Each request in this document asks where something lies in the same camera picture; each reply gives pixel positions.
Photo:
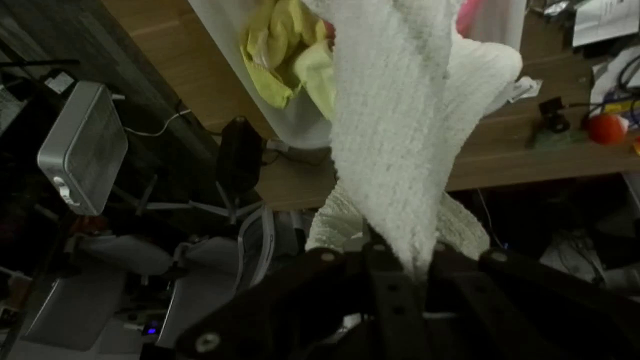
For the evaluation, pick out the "pink cloth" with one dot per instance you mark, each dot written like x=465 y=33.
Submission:
x=469 y=15

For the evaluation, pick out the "white fuzzy cloth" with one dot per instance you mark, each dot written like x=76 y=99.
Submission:
x=400 y=150

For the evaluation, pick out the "black clip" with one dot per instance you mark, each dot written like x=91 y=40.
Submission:
x=554 y=116

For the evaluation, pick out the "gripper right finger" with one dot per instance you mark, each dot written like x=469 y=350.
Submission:
x=525 y=310

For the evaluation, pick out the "yellow cloth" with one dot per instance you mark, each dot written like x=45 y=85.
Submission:
x=290 y=65

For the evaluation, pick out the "silver metal box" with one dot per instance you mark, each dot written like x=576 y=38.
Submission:
x=82 y=147

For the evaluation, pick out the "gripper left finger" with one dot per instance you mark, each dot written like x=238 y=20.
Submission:
x=300 y=305

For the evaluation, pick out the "orange ball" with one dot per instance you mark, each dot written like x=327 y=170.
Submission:
x=606 y=128

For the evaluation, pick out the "translucent plastic box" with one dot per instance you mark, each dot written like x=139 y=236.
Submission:
x=280 y=120

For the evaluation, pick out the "office chair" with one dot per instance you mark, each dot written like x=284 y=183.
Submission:
x=200 y=270

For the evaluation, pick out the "white paper sheets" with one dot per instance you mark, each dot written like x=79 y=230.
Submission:
x=602 y=20

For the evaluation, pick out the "white plastic bag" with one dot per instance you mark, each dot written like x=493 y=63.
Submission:
x=617 y=80

